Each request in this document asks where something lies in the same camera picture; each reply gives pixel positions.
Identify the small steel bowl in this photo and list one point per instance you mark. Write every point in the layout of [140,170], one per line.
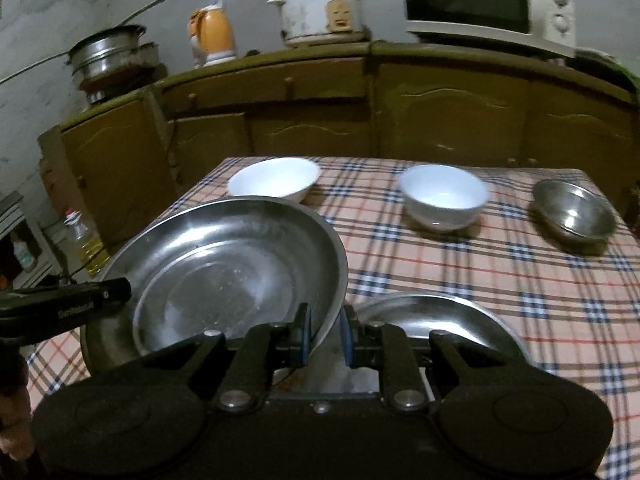
[574,215]

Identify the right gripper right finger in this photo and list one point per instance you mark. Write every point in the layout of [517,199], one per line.
[386,349]

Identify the orange electric kettle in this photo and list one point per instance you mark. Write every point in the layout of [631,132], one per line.
[211,35]

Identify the person hand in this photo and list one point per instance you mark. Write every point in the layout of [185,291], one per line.
[16,415]

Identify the brown wooden cabinet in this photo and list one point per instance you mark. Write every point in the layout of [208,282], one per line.
[124,161]

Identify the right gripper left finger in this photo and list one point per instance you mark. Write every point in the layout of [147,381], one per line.
[266,349]

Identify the plaid tablecloth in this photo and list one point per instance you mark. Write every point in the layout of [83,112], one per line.
[579,315]

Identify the wide white ceramic bowl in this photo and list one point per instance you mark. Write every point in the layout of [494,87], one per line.
[290,178]

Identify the white microwave oven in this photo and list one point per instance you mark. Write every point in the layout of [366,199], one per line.
[543,25]

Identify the large steel plate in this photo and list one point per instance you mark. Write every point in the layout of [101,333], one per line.
[226,265]

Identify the stacked steel pots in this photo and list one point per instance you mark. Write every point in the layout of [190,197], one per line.
[113,62]

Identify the cooking oil bottle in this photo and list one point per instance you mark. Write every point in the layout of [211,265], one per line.
[87,242]

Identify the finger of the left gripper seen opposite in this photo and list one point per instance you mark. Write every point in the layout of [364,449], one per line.
[29,316]

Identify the white rice cooker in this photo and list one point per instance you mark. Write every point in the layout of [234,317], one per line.
[307,23]

